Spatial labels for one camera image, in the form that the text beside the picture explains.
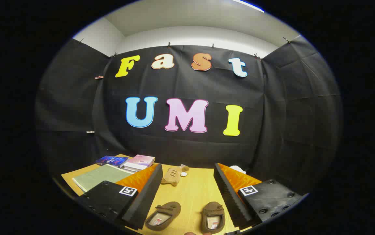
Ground brown fuzzy shoe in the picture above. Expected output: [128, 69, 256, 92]
[202, 201, 226, 234]
[144, 201, 182, 232]

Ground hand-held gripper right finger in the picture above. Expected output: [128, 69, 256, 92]
[214, 163, 308, 229]

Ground green fabric storage box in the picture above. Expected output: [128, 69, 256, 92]
[73, 164, 133, 193]

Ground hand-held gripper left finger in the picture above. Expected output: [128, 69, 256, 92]
[75, 163, 164, 230]

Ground tan plush fish toy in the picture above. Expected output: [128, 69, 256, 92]
[161, 164, 190, 186]

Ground white cover book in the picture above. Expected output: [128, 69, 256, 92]
[122, 162, 152, 173]

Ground blue cover book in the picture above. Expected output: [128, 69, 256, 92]
[96, 156, 128, 168]

